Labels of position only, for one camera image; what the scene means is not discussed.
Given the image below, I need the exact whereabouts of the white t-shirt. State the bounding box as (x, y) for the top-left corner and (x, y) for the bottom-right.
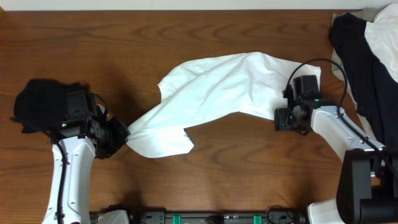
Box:
(127, 52), (321, 158)

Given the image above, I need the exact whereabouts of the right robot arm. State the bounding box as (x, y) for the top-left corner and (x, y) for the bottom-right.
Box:
(274, 99), (397, 223)

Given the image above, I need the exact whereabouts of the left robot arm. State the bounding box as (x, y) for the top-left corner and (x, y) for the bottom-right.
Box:
(43, 117), (130, 223)

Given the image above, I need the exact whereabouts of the folded black garment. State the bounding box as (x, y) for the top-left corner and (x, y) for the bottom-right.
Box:
(14, 79), (90, 134)

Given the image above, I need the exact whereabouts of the black garment in pile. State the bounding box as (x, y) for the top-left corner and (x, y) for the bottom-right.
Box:
(329, 13), (397, 150)

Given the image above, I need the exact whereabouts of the white printed garment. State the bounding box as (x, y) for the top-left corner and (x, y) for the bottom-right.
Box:
(364, 3), (398, 82)

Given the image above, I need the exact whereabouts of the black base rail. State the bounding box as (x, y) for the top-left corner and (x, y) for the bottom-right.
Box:
(88, 203), (308, 224)

